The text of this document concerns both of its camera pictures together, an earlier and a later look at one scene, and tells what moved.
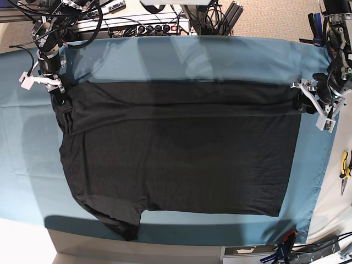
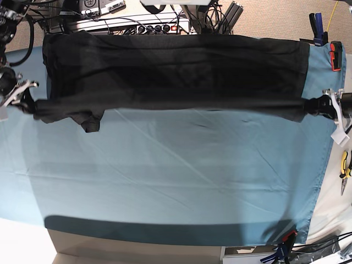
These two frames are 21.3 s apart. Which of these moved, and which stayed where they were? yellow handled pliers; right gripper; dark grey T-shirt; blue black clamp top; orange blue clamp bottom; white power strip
Moved: right gripper; dark grey T-shirt
Stayed: yellow handled pliers; white power strip; orange blue clamp bottom; blue black clamp top
